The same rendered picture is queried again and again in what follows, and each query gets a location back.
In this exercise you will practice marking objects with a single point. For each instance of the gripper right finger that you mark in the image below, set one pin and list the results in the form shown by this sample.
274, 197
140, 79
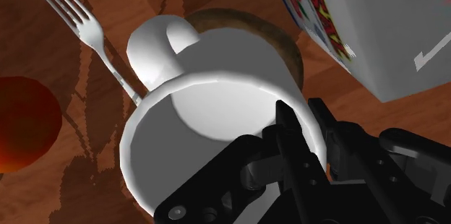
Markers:
380, 167

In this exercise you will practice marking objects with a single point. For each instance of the silver fork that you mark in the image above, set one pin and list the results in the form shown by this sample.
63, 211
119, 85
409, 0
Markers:
84, 27

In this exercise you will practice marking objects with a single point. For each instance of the red apple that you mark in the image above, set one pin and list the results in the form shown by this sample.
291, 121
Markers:
24, 124

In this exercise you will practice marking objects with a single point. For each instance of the white printed box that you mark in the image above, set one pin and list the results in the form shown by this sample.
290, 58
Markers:
384, 22

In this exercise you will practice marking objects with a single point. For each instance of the white mug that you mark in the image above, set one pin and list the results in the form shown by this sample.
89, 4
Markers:
197, 124

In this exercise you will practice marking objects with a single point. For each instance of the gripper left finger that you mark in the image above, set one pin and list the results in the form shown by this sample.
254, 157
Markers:
282, 167

